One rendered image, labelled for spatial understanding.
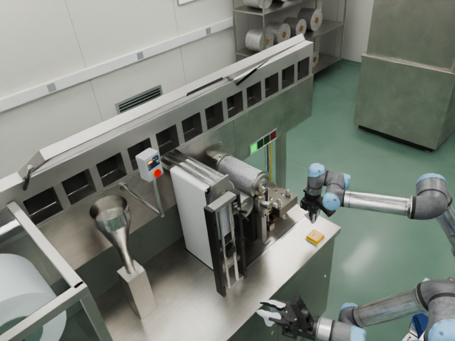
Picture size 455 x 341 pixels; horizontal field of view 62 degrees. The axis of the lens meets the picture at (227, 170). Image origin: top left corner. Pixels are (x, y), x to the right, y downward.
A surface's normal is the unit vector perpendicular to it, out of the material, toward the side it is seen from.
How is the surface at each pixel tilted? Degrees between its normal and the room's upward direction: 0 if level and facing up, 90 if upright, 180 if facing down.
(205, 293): 0
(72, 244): 90
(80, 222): 90
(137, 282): 90
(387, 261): 0
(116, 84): 90
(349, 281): 0
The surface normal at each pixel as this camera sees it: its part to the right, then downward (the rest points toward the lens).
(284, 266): -0.08, -0.81
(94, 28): 0.70, 0.37
